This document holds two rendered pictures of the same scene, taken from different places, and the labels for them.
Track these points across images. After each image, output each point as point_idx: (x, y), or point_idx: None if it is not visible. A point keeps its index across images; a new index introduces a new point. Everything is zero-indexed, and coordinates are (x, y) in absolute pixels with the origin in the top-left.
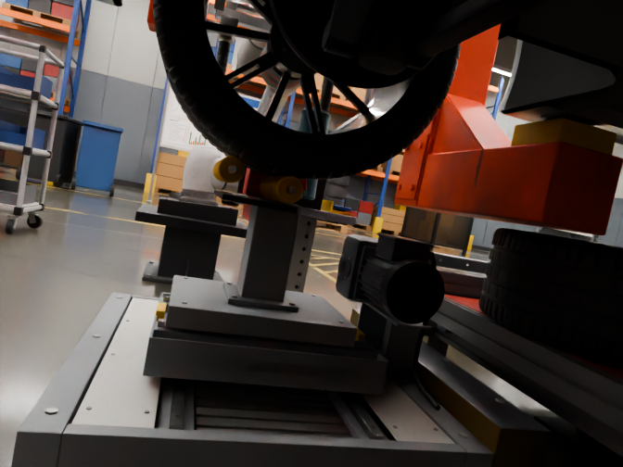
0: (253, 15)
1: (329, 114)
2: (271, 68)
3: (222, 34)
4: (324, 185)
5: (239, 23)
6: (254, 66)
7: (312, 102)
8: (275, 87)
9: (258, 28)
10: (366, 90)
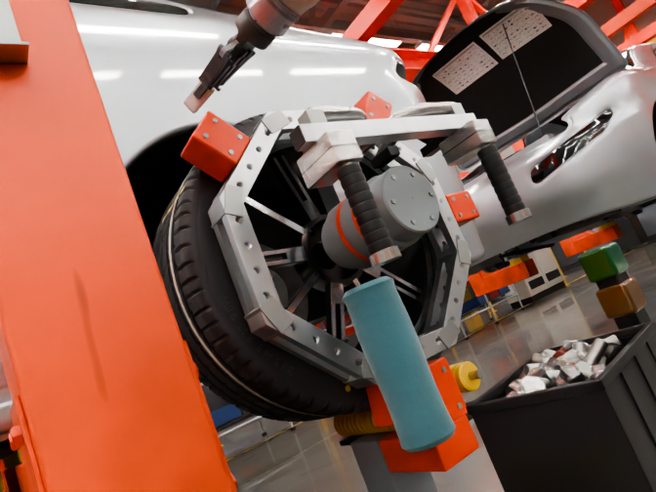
0: (431, 114)
1: (344, 295)
2: (366, 275)
3: (466, 160)
4: (478, 430)
5: (449, 134)
6: (380, 275)
7: (335, 314)
8: (422, 234)
9: (428, 138)
10: (269, 275)
